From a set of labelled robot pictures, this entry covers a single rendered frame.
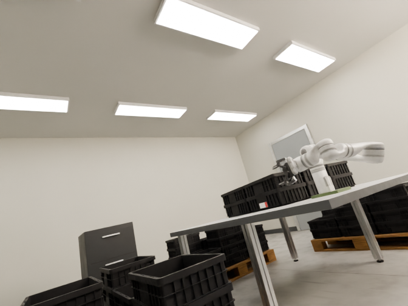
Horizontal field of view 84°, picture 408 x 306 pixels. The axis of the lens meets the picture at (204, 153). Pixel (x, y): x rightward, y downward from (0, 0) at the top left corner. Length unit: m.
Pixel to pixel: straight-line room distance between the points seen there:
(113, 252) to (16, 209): 2.41
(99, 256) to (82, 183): 2.39
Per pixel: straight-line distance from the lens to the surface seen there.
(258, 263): 1.51
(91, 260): 2.49
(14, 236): 4.56
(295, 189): 1.81
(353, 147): 1.27
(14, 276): 4.54
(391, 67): 4.90
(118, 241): 2.53
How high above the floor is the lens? 0.74
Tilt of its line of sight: 16 degrees up
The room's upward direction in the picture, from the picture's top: 14 degrees counter-clockwise
